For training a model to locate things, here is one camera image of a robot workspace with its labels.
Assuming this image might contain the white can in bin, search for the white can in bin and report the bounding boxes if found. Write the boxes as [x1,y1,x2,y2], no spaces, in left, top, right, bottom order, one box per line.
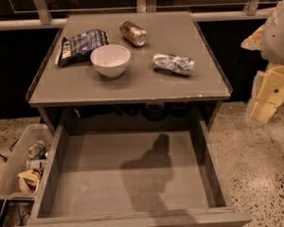
[27,159,47,170]

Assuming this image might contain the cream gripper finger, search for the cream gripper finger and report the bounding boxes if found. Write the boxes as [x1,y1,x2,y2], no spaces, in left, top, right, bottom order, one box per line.
[245,63,284,127]
[240,26,263,51]

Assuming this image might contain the open grey top drawer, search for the open grey top drawer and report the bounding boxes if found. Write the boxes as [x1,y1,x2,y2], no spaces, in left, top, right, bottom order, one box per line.
[27,107,252,227]

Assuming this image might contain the grey cabinet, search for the grey cabinet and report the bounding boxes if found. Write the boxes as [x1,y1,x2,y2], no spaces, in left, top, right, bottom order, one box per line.
[27,12,231,130]

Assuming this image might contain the metal railing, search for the metal railing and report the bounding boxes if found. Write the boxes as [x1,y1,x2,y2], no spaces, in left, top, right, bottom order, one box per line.
[0,0,281,30]

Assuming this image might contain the crushed silver-blue redbull can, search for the crushed silver-blue redbull can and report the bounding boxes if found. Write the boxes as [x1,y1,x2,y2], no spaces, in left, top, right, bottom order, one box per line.
[152,53,195,77]

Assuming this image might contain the brown soda can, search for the brown soda can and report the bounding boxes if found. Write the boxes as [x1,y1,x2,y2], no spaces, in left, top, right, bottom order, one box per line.
[119,21,147,46]

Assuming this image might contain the white ceramic bowl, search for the white ceramic bowl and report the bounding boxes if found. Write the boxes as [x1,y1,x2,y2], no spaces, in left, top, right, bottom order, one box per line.
[90,44,131,79]

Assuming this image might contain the green can in bin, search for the green can in bin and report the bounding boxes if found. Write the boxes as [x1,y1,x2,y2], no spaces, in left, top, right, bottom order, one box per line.
[27,141,46,159]

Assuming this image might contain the yellow crumpled wrapper in bin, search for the yellow crumpled wrapper in bin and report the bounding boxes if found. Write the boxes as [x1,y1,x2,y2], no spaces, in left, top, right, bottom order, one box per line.
[18,168,42,194]

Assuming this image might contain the blue chip bag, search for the blue chip bag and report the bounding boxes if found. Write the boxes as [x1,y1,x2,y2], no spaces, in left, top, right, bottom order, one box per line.
[55,29,109,68]

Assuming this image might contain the black cable on floor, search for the black cable on floor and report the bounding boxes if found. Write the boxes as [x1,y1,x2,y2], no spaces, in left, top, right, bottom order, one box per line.
[0,137,20,164]

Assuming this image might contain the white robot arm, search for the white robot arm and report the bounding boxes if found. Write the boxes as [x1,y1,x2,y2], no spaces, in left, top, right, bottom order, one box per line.
[240,0,284,126]

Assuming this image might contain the clear plastic bin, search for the clear plastic bin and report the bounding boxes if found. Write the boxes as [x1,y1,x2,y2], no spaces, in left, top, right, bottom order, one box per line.
[0,124,53,201]

